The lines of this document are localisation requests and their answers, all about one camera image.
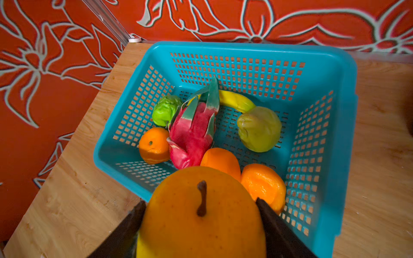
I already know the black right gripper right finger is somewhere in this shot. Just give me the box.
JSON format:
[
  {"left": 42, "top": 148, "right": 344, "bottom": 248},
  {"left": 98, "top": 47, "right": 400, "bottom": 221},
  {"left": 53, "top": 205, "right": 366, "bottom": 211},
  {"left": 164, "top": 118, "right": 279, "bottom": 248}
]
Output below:
[{"left": 256, "top": 198, "right": 317, "bottom": 258}]

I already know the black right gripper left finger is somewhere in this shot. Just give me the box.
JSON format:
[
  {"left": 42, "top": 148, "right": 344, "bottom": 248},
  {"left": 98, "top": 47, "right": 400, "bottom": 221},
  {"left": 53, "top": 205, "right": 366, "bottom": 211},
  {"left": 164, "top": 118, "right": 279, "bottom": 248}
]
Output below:
[{"left": 88, "top": 201, "right": 146, "bottom": 258}]

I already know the orange fruit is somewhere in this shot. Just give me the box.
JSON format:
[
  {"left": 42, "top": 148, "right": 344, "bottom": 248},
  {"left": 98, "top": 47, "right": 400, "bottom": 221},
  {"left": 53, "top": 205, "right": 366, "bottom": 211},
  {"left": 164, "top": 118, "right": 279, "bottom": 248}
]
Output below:
[
  {"left": 139, "top": 127, "right": 170, "bottom": 164},
  {"left": 200, "top": 148, "right": 241, "bottom": 182},
  {"left": 241, "top": 163, "right": 287, "bottom": 215}
]

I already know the yellow orange pear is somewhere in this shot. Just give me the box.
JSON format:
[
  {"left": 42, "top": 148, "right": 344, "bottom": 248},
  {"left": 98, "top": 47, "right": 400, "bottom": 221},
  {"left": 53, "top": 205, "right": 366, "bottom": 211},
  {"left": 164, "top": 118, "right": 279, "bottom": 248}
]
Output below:
[{"left": 137, "top": 167, "right": 266, "bottom": 258}]

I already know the red dragon fruit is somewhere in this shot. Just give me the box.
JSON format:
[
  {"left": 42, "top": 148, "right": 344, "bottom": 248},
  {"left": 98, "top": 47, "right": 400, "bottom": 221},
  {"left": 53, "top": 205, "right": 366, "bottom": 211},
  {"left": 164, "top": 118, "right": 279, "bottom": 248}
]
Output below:
[{"left": 167, "top": 77, "right": 220, "bottom": 169}]

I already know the green pear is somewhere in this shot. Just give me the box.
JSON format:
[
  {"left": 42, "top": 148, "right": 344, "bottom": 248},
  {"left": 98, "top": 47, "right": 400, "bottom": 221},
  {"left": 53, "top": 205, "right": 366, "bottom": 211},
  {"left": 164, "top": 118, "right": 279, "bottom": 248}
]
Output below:
[{"left": 152, "top": 95, "right": 182, "bottom": 127}]

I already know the yellow banana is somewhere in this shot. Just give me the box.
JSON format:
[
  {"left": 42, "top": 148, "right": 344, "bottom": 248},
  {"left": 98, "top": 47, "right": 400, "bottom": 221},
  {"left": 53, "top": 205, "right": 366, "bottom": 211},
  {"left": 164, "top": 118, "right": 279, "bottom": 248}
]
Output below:
[{"left": 185, "top": 87, "right": 256, "bottom": 113}]

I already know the teal plastic basket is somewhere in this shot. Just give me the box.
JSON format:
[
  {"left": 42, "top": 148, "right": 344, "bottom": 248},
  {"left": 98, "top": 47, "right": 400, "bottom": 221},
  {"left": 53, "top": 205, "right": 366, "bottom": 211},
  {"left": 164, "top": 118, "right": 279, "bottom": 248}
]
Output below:
[{"left": 94, "top": 41, "right": 358, "bottom": 258}]

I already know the left corner aluminium post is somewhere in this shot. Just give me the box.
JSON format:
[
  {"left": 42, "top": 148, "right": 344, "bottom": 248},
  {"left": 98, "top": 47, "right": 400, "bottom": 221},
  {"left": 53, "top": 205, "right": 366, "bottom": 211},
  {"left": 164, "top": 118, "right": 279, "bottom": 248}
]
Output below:
[{"left": 82, "top": 0, "right": 142, "bottom": 46}]

